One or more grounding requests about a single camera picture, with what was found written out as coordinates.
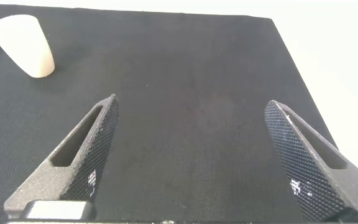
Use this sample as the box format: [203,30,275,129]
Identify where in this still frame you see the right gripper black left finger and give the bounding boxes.
[3,93,120,219]

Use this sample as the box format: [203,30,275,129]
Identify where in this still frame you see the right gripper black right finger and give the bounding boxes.
[264,100,358,223]

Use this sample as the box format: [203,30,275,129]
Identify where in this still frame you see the black table cloth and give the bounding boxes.
[0,3,341,223]

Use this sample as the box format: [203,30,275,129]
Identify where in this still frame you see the beige plastic cup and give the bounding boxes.
[0,14,56,79]

